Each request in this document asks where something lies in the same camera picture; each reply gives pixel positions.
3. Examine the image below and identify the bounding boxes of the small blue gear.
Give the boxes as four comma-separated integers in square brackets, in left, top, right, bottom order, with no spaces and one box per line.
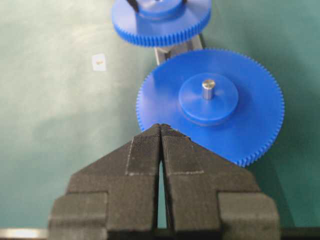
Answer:
[111,0,212,47]

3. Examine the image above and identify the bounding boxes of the small white paper tag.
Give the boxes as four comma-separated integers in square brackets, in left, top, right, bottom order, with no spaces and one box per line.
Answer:
[91,53,106,72]

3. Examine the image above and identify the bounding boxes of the silver aluminium extrusion rail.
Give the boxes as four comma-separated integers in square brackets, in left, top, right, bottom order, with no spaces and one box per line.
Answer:
[154,33,205,66]

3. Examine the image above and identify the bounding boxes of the large blue gear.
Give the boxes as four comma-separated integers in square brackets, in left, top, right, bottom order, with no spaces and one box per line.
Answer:
[136,48,285,167]

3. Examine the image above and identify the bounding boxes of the steel shaft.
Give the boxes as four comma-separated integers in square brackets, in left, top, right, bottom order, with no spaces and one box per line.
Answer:
[201,78,216,101]

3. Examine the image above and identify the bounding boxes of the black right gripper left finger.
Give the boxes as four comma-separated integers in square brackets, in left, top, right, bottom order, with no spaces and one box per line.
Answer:
[48,124,161,240]

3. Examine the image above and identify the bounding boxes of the teal table mat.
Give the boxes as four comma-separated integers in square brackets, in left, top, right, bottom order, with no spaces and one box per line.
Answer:
[0,0,320,228]

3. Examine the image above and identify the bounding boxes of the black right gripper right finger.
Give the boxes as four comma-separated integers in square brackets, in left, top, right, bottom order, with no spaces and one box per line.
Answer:
[160,124,280,240]

